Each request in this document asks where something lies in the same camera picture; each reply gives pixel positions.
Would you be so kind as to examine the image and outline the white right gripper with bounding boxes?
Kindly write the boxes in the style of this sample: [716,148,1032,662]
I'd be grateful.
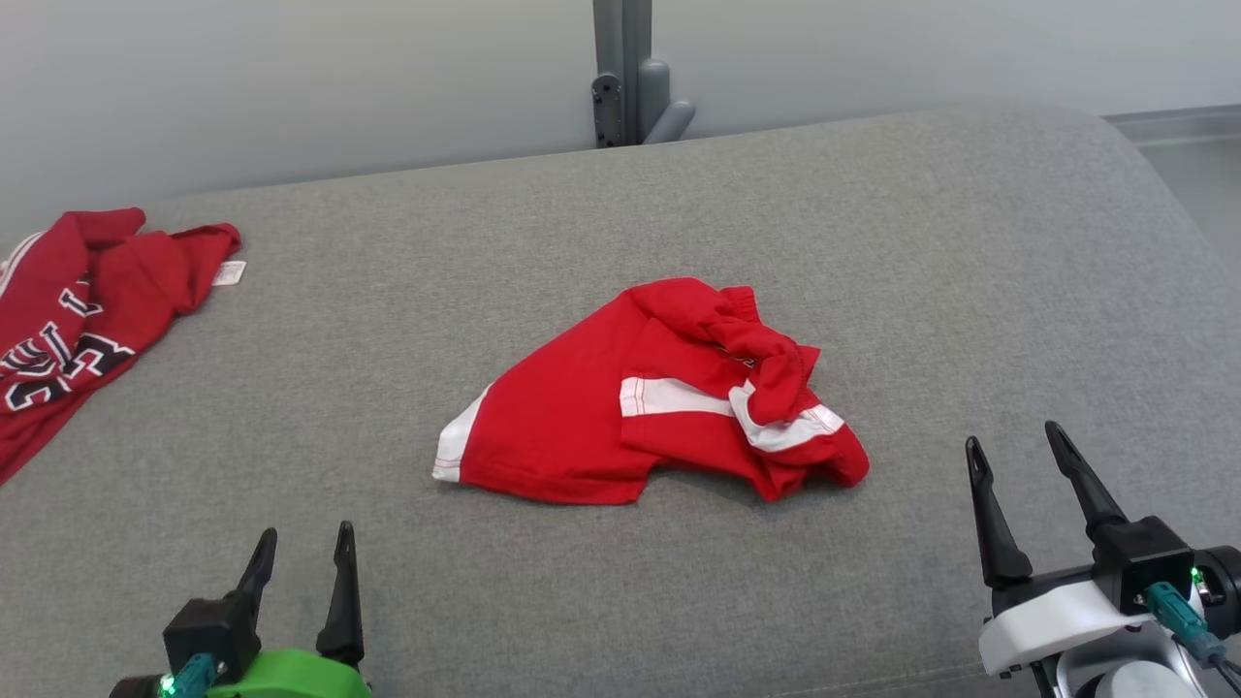
[966,421,1241,680]

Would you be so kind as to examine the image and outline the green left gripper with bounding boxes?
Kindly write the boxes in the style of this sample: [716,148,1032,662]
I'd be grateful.
[208,521,373,698]

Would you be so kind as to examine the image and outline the red shorts with white stripes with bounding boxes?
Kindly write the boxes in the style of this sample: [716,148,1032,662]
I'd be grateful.
[431,277,871,506]

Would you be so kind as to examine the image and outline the red jersey with black lettering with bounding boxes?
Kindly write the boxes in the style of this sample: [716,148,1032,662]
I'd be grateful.
[0,207,247,486]

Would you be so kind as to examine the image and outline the grey metal post with bracket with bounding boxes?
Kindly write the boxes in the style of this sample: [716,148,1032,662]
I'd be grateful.
[591,0,697,149]

